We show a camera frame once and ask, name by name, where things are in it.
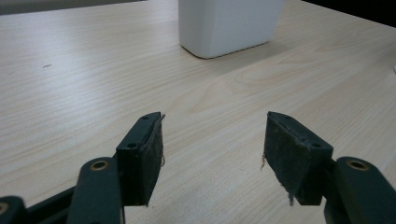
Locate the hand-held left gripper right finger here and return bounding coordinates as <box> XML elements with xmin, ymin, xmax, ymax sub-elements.
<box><xmin>261</xmin><ymin>110</ymin><xmax>334</xmax><ymax>207</ymax></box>

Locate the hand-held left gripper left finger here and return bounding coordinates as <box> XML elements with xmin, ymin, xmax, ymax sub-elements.
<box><xmin>115</xmin><ymin>111</ymin><xmax>166</xmax><ymax>207</ymax></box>

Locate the white plastic container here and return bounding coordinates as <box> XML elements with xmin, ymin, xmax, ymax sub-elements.
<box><xmin>177</xmin><ymin>0</ymin><xmax>285</xmax><ymax>60</ymax></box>

